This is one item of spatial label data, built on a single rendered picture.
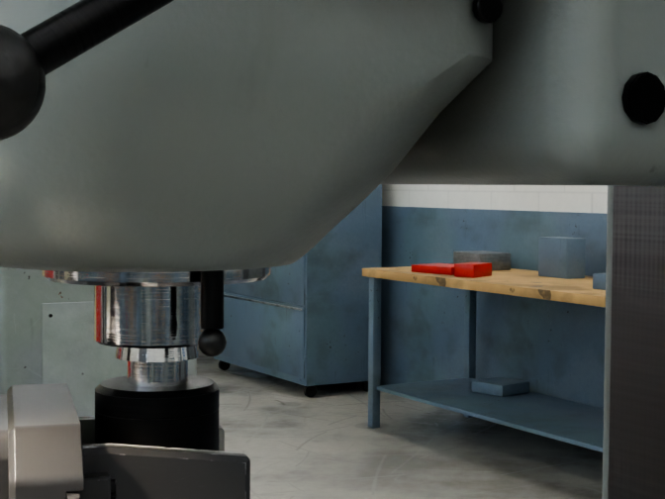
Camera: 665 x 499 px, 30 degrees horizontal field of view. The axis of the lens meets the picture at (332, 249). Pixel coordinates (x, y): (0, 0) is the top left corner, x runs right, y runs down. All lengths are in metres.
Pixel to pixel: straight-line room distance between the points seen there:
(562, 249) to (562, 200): 0.57
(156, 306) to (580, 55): 0.17
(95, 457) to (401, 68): 0.17
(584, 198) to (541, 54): 6.18
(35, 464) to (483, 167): 0.19
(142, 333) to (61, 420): 0.04
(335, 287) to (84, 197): 7.44
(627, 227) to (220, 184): 0.43
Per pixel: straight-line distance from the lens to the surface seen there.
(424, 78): 0.42
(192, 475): 0.46
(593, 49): 0.44
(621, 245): 0.80
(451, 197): 7.55
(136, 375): 0.47
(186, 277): 0.43
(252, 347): 8.41
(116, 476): 0.45
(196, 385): 0.47
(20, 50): 0.32
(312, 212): 0.43
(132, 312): 0.46
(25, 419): 0.45
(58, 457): 0.43
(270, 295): 8.14
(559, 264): 6.26
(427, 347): 7.80
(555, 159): 0.44
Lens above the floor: 1.34
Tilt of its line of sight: 3 degrees down
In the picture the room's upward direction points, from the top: straight up
